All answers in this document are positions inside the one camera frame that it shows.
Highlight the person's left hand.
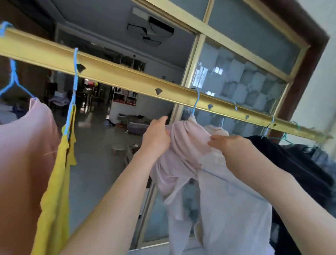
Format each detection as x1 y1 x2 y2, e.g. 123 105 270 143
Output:
140 115 171 161

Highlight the person's right hand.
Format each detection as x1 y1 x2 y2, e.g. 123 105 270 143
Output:
207 134 261 174

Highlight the sheer white lace-collar shirt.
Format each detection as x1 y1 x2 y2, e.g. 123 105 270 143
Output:
149 114 273 255

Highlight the black sheer blouse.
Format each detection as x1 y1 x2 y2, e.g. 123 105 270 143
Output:
245 135 336 255

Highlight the gold clothes rail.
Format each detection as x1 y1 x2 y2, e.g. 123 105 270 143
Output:
0 27 334 142

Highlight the mustard yellow t-shirt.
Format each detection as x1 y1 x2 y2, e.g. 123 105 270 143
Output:
31 104 77 255

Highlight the pink t-shirt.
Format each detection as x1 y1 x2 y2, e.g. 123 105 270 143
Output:
0 97 61 255

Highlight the person's left forearm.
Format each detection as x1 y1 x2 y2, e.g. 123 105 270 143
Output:
59 155 158 255

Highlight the person's right forearm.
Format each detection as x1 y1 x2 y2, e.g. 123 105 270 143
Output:
228 155 336 255

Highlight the grey sofa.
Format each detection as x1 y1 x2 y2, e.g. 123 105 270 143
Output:
118 113 159 136

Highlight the gold framed glass door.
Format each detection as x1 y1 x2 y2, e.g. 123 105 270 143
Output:
130 0 315 250

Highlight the ceiling lamp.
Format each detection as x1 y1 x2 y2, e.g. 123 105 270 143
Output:
127 8 175 47

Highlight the teal wire hanger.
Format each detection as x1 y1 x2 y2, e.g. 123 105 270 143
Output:
267 121 302 147

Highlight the indoor wall shelf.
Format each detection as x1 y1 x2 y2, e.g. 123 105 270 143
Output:
111 55 146 107

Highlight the brown door frame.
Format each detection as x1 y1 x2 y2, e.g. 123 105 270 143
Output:
260 0 330 132

